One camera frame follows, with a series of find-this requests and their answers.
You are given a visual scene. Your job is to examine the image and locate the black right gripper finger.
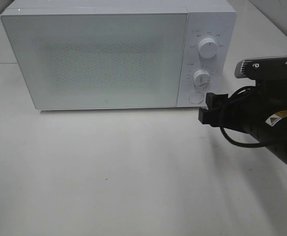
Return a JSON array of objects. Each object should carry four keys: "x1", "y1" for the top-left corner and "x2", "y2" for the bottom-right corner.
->
[
  {"x1": 198, "y1": 108, "x2": 224, "y2": 127},
  {"x1": 206, "y1": 92, "x2": 228, "y2": 109}
]

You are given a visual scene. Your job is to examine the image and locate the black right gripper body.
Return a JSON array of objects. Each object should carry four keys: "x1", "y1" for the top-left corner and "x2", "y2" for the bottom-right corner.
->
[{"x1": 222, "y1": 80, "x2": 287, "y2": 143}]

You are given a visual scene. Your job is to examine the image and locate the white round door button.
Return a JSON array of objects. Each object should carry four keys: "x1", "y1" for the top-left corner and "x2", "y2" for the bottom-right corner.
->
[{"x1": 189, "y1": 92, "x2": 204, "y2": 104}]

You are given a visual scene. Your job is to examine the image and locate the white microwave door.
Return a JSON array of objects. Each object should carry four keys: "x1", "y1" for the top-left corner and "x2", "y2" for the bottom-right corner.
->
[{"x1": 2, "y1": 14, "x2": 187, "y2": 110}]

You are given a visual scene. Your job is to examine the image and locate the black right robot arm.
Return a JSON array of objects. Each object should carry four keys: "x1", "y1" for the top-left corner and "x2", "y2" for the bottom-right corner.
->
[{"x1": 198, "y1": 80, "x2": 287, "y2": 165}]

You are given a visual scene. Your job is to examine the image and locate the white lower timer knob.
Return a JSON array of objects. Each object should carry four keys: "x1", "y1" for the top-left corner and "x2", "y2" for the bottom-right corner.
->
[{"x1": 192, "y1": 69, "x2": 211, "y2": 89}]

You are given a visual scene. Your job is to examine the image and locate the white microwave oven body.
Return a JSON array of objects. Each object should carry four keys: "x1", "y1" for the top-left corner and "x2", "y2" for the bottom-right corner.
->
[{"x1": 1, "y1": 0, "x2": 236, "y2": 109}]

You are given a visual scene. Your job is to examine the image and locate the white upper power knob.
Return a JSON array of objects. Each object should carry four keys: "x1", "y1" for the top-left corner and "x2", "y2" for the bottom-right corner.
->
[{"x1": 198, "y1": 35, "x2": 218, "y2": 59}]

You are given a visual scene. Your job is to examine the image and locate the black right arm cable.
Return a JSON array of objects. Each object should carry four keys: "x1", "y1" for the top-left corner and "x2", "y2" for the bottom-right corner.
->
[{"x1": 218, "y1": 86, "x2": 287, "y2": 148}]

